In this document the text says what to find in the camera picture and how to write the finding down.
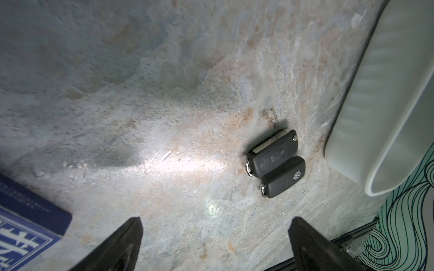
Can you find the black flip key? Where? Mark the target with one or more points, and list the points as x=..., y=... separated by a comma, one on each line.
x=272, y=153

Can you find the black VW key centre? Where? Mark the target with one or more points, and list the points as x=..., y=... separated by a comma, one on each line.
x=282, y=178

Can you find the white storage box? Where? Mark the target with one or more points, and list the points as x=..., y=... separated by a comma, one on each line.
x=386, y=122

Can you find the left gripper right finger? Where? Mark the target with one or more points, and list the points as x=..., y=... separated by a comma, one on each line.
x=313, y=252

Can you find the blue playing card box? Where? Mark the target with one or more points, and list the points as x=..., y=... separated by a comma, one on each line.
x=29, y=225

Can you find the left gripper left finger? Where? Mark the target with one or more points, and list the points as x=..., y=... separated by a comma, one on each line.
x=119, y=252

